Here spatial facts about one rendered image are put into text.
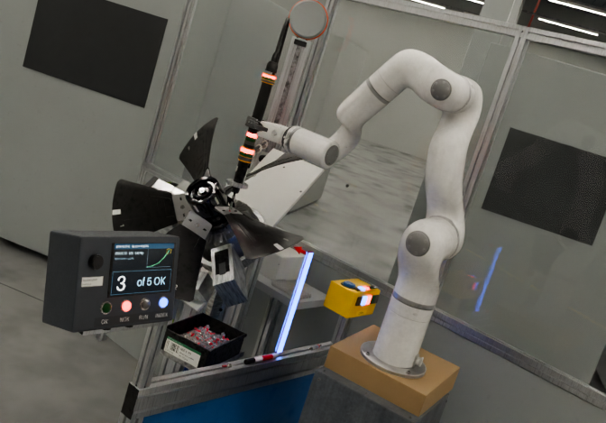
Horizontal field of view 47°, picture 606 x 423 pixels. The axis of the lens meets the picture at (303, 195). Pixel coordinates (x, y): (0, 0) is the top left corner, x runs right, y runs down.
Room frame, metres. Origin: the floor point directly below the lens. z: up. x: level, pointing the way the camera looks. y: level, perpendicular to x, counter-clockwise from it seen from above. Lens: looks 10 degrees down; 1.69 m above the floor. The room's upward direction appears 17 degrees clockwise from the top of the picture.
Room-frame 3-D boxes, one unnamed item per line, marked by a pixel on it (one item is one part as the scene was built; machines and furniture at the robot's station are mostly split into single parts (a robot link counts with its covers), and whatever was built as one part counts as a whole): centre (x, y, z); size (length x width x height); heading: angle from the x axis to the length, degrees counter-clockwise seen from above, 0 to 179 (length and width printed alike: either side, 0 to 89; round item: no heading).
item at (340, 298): (2.23, -0.25, 1.02); 0.16 x 0.10 x 0.11; 144
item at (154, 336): (1.57, 0.23, 0.96); 0.03 x 0.03 x 0.20; 54
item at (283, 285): (2.62, -0.07, 0.87); 0.15 x 0.09 x 0.02; 58
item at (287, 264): (2.79, 0.02, 0.92); 0.17 x 0.16 x 0.11; 144
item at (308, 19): (2.93, 0.19, 1.88); 0.17 x 0.15 x 0.16; 54
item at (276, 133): (2.15, 0.12, 1.48); 0.11 x 0.10 x 0.07; 54
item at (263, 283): (2.72, -0.02, 0.85); 0.36 x 0.24 x 0.03; 54
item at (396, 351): (1.87, -0.37, 1.09); 0.19 x 0.19 x 0.18
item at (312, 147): (2.06, 0.00, 1.48); 0.13 x 0.09 x 0.08; 54
